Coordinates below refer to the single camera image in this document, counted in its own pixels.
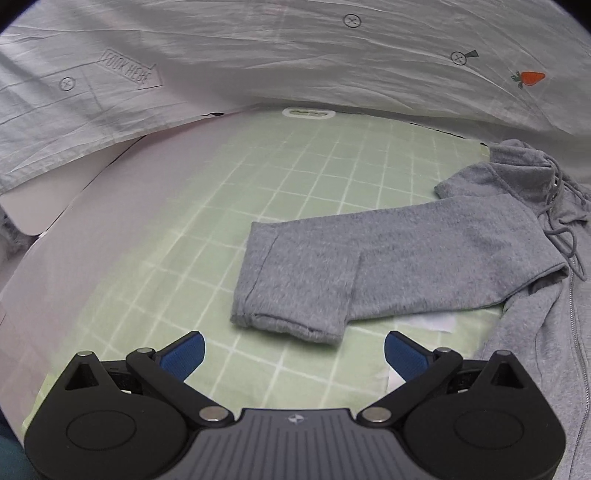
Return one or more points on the green grid mat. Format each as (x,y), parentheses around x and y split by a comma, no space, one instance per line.
(300,184)

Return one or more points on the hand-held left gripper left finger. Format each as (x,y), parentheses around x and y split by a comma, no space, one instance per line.
(183,356)

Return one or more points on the grey zip hoodie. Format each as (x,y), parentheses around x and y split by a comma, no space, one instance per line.
(415,258)

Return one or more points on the white cardboard sheet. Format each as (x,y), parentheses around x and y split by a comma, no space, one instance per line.
(92,207)

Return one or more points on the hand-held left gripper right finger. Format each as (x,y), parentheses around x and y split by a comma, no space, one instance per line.
(404,356)

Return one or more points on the small white tape piece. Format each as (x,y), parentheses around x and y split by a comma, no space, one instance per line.
(395,379)

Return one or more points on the grey carrot print bed sheet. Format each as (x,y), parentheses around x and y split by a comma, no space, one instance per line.
(277,55)

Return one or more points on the dark teal cloth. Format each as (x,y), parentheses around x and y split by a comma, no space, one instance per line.
(11,452)

